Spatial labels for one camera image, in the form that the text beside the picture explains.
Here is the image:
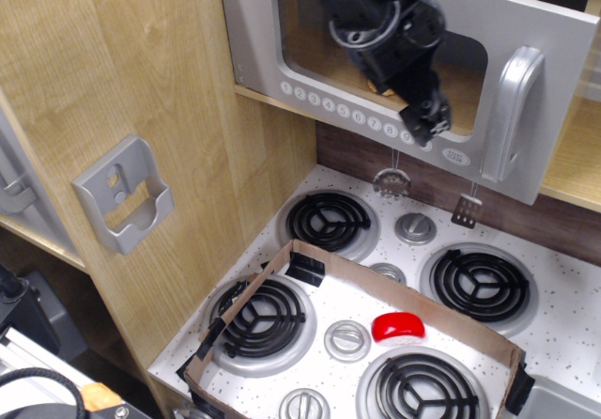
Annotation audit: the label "back right stove burner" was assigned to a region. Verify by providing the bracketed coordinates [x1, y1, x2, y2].
[419, 242, 539, 338]

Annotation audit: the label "grey toy sink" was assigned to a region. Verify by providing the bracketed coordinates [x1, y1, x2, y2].
[517, 376, 601, 419]

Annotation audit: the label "grey stove knob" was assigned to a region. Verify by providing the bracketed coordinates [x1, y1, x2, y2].
[394, 212, 437, 246]
[324, 320, 371, 363]
[279, 388, 331, 419]

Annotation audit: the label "stove burner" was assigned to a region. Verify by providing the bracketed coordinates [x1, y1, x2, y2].
[355, 346, 491, 419]
[419, 242, 539, 338]
[275, 190, 380, 262]
[212, 275, 317, 378]

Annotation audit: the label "grey wall phone holder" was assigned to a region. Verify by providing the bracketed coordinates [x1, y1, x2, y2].
[71, 134, 175, 255]

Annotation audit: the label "grey middle stove knob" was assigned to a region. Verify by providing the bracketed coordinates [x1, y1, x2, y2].
[324, 320, 371, 363]

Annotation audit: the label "hanging toy strainer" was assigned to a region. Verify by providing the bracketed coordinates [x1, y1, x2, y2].
[372, 149, 411, 200]

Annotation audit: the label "red toy cheese wheel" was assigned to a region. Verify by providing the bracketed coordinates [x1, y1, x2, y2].
[371, 312, 426, 346]

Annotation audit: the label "front left stove burner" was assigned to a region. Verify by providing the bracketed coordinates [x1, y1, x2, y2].
[212, 275, 317, 378]

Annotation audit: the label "orange object at bottom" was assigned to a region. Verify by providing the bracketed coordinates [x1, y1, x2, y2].
[80, 382, 123, 411]

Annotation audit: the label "black box at left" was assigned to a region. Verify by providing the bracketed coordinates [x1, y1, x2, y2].
[1, 265, 88, 362]

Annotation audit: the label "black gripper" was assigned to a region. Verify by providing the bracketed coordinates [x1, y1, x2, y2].
[348, 9, 452, 147]

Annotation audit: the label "black braided cable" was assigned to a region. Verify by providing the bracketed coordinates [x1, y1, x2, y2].
[0, 366, 86, 419]

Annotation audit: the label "back left stove burner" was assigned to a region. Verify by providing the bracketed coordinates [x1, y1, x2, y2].
[275, 190, 380, 262]

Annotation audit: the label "grey toy microwave door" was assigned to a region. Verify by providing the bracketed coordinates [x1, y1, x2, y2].
[223, 0, 600, 204]

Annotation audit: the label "grey front stove knob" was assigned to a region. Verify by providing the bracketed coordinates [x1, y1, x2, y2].
[279, 388, 331, 419]

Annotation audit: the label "brown cardboard fence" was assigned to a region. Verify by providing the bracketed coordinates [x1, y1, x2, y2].
[178, 241, 534, 418]

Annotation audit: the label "grey back stove knob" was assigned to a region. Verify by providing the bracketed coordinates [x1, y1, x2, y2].
[394, 212, 437, 246]

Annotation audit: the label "small grey centre knob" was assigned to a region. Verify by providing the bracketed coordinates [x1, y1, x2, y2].
[369, 262, 407, 285]

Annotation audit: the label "front right stove burner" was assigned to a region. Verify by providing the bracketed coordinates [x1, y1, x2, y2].
[355, 346, 491, 419]

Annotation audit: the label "hanging toy spatula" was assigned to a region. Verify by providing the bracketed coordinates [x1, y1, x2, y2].
[451, 182, 483, 229]

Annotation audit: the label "yellow toy corn cob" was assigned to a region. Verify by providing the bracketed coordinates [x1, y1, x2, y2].
[367, 80, 395, 97]

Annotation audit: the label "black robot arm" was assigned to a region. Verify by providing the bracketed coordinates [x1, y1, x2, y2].
[319, 0, 452, 147]

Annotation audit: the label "grey fridge door handle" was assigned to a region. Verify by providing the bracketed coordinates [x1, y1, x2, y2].
[0, 108, 48, 232]

